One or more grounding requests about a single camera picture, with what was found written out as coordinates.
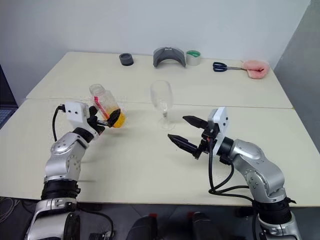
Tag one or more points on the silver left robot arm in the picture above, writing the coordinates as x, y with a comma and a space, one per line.
65, 150

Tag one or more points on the dark rounded shape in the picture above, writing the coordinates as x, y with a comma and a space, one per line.
202, 226
143, 227

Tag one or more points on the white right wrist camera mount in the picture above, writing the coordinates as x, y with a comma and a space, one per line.
222, 125

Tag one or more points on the pink fluffy cloth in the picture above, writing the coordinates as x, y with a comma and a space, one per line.
256, 68

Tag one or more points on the white tape roll green core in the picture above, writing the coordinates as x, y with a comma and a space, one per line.
193, 58

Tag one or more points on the clear wine glass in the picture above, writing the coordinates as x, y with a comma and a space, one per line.
161, 95

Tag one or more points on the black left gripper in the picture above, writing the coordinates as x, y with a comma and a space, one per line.
94, 125

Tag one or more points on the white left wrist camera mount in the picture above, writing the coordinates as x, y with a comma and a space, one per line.
76, 112

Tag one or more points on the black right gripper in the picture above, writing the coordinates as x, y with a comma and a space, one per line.
208, 140

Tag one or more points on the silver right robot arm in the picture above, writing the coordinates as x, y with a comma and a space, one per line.
260, 165

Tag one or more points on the dark laptop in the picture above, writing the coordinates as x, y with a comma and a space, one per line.
5, 100

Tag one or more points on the black floor device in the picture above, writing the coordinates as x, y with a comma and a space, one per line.
98, 236

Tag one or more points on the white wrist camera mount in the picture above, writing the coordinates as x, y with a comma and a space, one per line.
76, 112
222, 125

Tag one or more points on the orange juice bottle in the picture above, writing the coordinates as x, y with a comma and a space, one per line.
110, 102

